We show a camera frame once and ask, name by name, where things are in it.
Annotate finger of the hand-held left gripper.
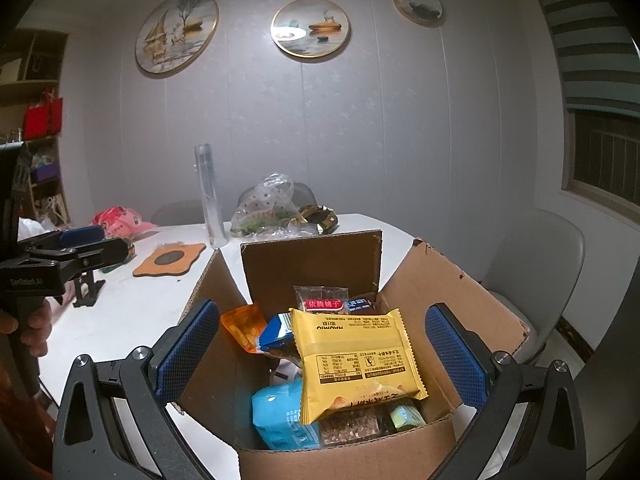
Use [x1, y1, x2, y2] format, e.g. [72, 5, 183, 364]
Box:
[22, 225, 105, 261]
[30, 237, 134, 281]

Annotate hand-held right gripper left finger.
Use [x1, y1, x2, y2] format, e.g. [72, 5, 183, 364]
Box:
[52, 299, 221, 480]

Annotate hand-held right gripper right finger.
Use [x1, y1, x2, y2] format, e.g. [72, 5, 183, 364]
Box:
[425, 302, 587, 480]

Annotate yellow snack packet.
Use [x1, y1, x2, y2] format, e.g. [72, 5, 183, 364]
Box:
[290, 307, 430, 424]

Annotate dark seed bar packet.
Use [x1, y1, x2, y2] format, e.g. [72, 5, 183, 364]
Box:
[317, 400, 396, 449]

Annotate cardboard box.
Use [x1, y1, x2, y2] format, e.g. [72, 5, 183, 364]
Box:
[177, 230, 532, 480]

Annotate person's left hand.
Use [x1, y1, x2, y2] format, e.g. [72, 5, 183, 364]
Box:
[21, 302, 54, 359]

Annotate green snack packets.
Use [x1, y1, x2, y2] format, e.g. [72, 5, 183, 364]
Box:
[102, 240, 137, 274]

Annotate pink plastic bag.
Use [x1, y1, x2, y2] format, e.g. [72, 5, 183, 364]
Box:
[90, 206, 159, 241]

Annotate black phone stand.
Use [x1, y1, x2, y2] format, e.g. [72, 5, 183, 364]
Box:
[72, 270, 106, 309]

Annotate white plastic bag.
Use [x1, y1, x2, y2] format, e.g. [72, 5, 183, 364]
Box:
[17, 216, 62, 242]

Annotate orange cork coaster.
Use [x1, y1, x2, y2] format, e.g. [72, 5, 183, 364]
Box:
[132, 242, 207, 278]

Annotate small green packet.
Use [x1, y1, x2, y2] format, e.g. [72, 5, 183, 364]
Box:
[387, 402, 426, 434]

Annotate light blue snack packet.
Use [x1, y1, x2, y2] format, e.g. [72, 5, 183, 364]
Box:
[251, 379, 321, 451]

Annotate red bag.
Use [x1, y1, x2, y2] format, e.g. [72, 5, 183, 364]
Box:
[23, 91, 64, 140]

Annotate clear plastic cylinder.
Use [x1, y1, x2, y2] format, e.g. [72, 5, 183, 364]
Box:
[194, 143, 229, 250]

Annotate seed bar packet red label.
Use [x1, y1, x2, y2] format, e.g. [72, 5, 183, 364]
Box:
[293, 285, 350, 315]

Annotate wooden shelf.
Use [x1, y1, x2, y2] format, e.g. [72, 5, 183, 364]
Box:
[0, 29, 69, 227]

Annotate clear dotted plastic bag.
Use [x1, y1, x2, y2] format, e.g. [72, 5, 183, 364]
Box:
[230, 172, 302, 239]

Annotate window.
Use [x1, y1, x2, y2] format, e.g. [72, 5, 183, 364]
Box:
[560, 109, 640, 212]

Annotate striped window blind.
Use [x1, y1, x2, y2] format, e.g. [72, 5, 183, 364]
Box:
[537, 0, 640, 117]

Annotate large round wall picture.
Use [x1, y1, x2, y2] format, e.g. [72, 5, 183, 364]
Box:
[135, 0, 220, 77]

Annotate medium round wall picture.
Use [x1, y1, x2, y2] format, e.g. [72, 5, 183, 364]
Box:
[270, 0, 352, 59]

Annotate small round wall picture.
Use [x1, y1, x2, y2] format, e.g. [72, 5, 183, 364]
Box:
[393, 0, 445, 27]

